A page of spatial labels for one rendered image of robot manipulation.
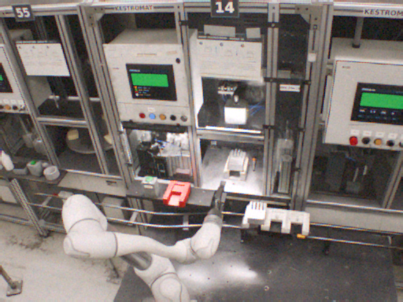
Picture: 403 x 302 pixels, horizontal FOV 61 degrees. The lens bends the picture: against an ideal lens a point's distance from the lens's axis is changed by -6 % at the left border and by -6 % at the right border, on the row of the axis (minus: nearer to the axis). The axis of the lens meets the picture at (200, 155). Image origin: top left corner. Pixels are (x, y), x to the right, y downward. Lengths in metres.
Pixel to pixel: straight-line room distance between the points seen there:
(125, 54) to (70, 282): 1.96
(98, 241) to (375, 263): 1.55
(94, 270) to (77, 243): 1.78
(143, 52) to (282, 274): 1.40
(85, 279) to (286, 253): 1.66
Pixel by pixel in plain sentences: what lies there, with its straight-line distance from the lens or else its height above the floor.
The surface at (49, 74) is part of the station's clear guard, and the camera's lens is 2.22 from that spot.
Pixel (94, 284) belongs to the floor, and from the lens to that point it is 3.07.
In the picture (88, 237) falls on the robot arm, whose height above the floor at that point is 1.46.
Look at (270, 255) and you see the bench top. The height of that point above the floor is 0.68.
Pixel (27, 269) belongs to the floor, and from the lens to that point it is 3.40.
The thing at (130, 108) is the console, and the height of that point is 1.46.
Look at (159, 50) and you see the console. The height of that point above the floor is 1.80.
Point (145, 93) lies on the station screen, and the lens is 1.90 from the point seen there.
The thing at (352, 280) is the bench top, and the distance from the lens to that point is 2.18.
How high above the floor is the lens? 2.46
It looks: 39 degrees down
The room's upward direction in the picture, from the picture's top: 6 degrees counter-clockwise
